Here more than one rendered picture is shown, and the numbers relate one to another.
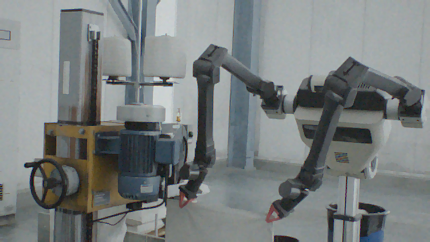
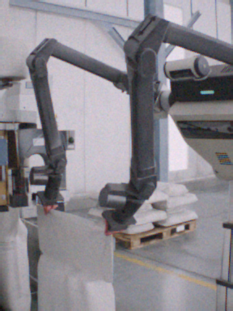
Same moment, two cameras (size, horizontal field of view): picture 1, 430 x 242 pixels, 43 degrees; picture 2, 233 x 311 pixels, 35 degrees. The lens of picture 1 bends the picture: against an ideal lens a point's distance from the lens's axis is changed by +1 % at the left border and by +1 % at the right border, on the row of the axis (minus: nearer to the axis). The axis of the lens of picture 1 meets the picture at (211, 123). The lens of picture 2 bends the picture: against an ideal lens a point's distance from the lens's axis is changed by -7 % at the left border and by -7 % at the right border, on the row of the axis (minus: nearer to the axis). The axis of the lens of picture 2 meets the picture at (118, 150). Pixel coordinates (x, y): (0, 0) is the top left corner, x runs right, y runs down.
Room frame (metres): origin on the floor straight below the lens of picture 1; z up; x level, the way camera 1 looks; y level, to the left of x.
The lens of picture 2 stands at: (0.95, -0.67, 1.33)
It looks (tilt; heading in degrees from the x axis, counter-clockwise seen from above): 3 degrees down; 20
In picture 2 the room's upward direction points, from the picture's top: straight up
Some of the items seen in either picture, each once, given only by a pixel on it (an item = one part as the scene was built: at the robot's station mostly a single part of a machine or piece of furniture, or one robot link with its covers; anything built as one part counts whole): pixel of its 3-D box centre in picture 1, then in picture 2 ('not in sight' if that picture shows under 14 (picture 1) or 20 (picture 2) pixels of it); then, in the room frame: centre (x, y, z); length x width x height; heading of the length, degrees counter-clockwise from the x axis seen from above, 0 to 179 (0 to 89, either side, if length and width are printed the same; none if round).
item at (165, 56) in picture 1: (165, 57); (7, 59); (2.12, 0.19, 1.61); 0.17 x 0.17 x 0.17
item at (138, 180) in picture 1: (139, 163); not in sight; (1.98, 0.26, 1.21); 0.15 x 0.15 x 0.25
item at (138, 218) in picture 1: (144, 211); (137, 216); (5.22, 0.61, 0.32); 0.66 x 0.43 x 0.15; 151
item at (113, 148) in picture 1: (115, 144); not in sight; (2.00, 0.35, 1.27); 0.12 x 0.09 x 0.09; 149
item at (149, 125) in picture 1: (140, 125); not in sight; (1.98, 0.26, 1.35); 0.12 x 0.12 x 0.04
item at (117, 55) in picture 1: (114, 56); not in sight; (2.25, 0.41, 1.61); 0.15 x 0.14 x 0.17; 59
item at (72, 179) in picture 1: (63, 180); not in sight; (1.96, 0.53, 1.14); 0.11 x 0.06 x 0.11; 59
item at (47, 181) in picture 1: (47, 183); not in sight; (1.90, 0.57, 1.13); 0.18 x 0.11 x 0.18; 59
